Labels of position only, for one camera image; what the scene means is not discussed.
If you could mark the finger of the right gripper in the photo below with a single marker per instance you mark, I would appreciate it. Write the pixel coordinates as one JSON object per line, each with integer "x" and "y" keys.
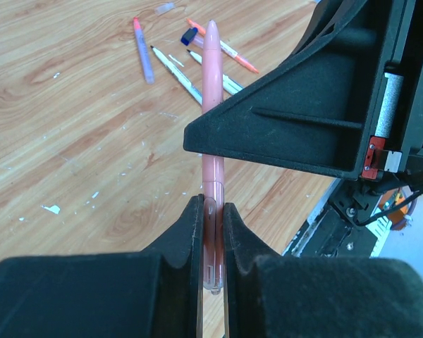
{"x": 316, "y": 111}

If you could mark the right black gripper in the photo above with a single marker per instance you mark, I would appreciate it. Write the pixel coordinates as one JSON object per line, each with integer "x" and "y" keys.
{"x": 398, "y": 28}

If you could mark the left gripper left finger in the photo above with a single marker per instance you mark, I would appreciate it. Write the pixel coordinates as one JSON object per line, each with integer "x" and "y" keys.
{"x": 155, "y": 292}

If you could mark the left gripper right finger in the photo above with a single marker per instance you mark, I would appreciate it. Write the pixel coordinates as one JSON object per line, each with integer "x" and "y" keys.
{"x": 269, "y": 295}

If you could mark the pink pen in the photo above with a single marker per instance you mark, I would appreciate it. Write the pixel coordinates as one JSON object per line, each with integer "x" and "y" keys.
{"x": 212, "y": 166}

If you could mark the orange highlighter pen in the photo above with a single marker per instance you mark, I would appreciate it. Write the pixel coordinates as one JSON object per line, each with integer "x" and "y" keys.
{"x": 226, "y": 48}

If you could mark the blue pen cap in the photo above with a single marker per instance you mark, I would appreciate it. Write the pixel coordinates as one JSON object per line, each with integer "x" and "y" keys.
{"x": 189, "y": 36}

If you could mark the purple pen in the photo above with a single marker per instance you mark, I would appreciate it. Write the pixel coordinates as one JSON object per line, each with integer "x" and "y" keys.
{"x": 143, "y": 52}

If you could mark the clear pen cap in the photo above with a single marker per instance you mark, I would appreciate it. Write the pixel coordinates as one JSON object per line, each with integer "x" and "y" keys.
{"x": 164, "y": 8}

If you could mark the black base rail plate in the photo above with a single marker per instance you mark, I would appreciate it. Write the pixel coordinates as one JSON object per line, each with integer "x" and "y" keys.
{"x": 333, "y": 228}

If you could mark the grey slotted cable duct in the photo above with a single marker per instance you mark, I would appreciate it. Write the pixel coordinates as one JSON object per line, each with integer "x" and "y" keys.
{"x": 380, "y": 228}

